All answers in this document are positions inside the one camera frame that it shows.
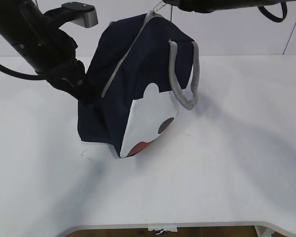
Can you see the white paper scrap under table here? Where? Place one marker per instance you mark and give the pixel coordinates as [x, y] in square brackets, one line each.
[162, 228]

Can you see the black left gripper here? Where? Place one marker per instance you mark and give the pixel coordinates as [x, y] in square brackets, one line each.
[69, 76]

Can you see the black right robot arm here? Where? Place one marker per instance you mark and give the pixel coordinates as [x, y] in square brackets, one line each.
[207, 6]

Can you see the navy and white lunch bag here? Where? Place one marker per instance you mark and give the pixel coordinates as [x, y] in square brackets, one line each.
[143, 71]

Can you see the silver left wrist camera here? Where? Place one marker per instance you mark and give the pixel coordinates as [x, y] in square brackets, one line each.
[81, 14]

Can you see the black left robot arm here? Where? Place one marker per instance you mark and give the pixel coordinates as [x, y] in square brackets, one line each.
[51, 52]

